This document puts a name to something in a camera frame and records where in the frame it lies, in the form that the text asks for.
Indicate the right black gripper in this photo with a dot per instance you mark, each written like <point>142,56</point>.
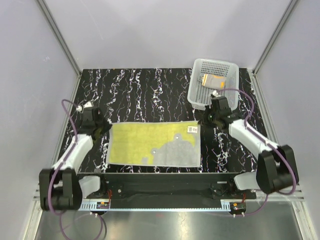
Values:
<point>203,122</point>

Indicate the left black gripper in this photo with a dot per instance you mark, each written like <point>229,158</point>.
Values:
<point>107,126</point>

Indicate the orange towel with grey pattern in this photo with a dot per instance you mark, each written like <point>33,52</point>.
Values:
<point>213,81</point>

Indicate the yellow and grey towel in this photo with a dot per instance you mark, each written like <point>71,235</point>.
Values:
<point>155,144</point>

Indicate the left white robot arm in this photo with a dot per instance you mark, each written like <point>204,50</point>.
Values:
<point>60,188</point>

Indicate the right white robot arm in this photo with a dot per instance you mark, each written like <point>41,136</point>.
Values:
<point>276,165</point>

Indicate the white perforated plastic basket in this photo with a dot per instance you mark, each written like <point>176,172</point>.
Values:
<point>199,96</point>

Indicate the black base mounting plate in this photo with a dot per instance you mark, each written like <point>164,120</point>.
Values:
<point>170,188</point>

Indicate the left connector block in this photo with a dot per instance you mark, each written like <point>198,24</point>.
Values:
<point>102,205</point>

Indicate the connector block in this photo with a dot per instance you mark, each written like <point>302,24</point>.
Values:
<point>238,207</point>
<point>102,205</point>

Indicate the right connector block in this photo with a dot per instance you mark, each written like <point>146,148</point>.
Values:
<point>238,207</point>

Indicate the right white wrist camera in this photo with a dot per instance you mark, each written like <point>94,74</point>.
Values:
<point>215,94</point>

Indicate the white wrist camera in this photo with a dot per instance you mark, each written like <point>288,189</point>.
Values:
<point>215,94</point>
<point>80,108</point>

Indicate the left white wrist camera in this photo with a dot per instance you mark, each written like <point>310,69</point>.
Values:
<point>80,108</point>

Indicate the white slotted cable duct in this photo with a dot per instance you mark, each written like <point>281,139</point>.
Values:
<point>214,206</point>

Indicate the left aluminium frame post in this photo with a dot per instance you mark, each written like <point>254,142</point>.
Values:
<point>58,35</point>

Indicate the aluminium frame post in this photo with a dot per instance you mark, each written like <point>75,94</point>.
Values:
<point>58,35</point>
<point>277,31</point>

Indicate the right aluminium frame post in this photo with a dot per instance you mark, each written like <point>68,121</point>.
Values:
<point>277,31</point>

